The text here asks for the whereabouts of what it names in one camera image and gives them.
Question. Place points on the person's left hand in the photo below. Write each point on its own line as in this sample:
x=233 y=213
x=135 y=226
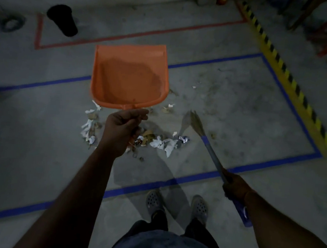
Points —
x=120 y=133

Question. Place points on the person's right hand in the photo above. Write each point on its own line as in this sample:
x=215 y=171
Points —
x=237 y=189

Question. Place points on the pile of paper scraps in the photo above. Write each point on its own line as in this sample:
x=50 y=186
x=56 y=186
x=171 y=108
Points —
x=170 y=145

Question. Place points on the orange plastic dustpan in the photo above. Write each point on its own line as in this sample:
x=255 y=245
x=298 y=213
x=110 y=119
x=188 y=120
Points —
x=127 y=74

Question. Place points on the black bucket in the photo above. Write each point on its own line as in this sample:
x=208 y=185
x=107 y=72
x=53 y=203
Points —
x=62 y=21

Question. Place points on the person's right forearm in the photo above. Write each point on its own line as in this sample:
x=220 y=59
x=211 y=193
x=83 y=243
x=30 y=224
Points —
x=284 y=236

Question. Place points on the person's left forearm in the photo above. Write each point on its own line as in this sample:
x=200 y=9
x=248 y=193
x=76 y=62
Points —
x=66 y=205

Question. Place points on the black patterned trousers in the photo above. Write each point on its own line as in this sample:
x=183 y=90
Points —
x=158 y=221

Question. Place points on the blue patterned shirt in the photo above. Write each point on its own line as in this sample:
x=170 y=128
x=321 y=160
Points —
x=165 y=247

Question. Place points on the brown plastic chair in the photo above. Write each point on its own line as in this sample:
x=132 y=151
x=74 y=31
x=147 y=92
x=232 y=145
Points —
x=301 y=17

